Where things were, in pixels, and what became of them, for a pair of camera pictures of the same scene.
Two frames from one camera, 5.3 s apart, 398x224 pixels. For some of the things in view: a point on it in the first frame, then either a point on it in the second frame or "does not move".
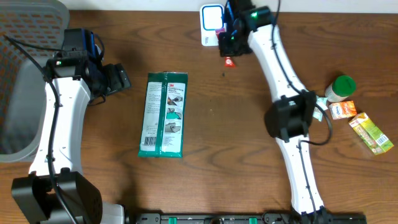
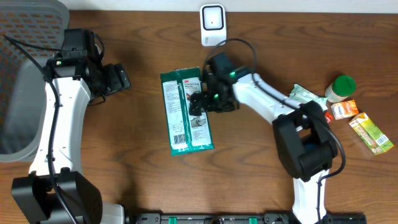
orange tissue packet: [342, 109] does not move
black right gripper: [226, 47] → [208, 105]
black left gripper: [120, 81] does not move
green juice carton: [375, 139] does not move
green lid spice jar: [341, 88] does not move
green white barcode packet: [161, 127] → [185, 132]
